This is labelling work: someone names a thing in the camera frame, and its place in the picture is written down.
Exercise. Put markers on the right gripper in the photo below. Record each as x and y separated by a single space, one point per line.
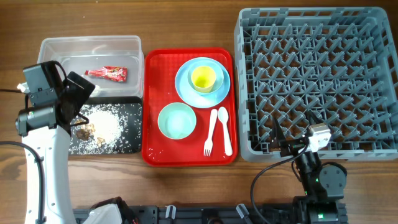
279 139

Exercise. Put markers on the light blue plate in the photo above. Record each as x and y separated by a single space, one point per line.
190 96

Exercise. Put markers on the white plastic spoon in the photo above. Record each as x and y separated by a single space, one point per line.
223 118

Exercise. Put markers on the green bowl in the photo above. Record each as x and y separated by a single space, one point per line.
177 121

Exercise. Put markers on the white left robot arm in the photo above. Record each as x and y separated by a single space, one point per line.
45 129

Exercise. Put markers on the white plastic fork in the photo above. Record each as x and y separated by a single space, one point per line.
209 143

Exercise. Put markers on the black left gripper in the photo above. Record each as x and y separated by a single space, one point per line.
81 94

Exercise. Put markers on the rice and food scraps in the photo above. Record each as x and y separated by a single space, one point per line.
102 127

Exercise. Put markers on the red serving tray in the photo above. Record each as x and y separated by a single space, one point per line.
161 67

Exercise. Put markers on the red candy wrapper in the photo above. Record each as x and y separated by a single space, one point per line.
116 74

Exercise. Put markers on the light blue bowl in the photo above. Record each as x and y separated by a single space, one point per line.
215 66

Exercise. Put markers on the clear plastic bin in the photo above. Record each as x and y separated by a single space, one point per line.
78 54

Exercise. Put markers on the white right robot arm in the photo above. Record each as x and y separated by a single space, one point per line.
323 183

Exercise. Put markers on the grey dishwasher rack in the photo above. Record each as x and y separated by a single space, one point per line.
338 62

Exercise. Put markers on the yellow cup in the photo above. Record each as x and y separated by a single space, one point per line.
203 78

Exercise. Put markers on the black tray bin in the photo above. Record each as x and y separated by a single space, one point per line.
130 140

